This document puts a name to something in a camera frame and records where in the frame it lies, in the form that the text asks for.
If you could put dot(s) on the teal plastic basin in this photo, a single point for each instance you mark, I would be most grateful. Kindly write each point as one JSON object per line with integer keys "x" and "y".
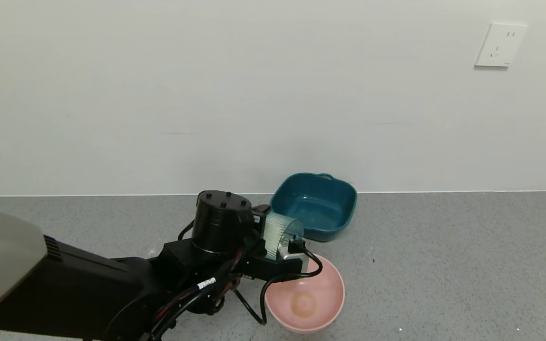
{"x": 325, "y": 208}

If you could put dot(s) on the white wall socket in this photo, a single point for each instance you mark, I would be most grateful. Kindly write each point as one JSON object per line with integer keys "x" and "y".
{"x": 500, "y": 45}

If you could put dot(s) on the clear ribbed glass cup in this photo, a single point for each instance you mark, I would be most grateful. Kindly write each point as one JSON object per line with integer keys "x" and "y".
{"x": 277, "y": 232}

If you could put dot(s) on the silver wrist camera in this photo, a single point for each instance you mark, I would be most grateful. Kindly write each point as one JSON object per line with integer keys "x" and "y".
{"x": 292, "y": 259}

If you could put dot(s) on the pink bowl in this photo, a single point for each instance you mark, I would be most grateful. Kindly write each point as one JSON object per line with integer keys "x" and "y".
{"x": 320, "y": 303}

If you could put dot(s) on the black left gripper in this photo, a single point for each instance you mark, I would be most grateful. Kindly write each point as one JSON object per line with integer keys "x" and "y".
{"x": 273, "y": 271}

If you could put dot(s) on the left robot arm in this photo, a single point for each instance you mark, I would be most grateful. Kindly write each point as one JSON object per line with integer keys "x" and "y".
{"x": 88, "y": 293}

